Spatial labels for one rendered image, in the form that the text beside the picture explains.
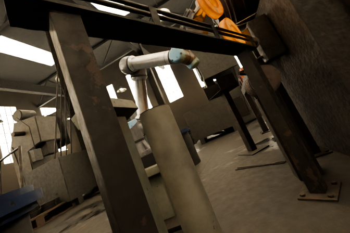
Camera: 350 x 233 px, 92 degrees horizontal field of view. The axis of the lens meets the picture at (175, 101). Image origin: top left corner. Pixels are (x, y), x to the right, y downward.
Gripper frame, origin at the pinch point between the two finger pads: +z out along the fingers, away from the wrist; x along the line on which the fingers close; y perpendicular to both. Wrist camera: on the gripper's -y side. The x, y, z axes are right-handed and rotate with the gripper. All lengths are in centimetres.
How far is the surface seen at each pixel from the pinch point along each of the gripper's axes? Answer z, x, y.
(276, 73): -4.1, 5.8, -45.9
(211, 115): -200, 202, 11
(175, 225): -70, -32, -75
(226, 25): -0.4, -6.8, -20.5
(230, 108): -68, 65, -32
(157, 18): 0, -45, -25
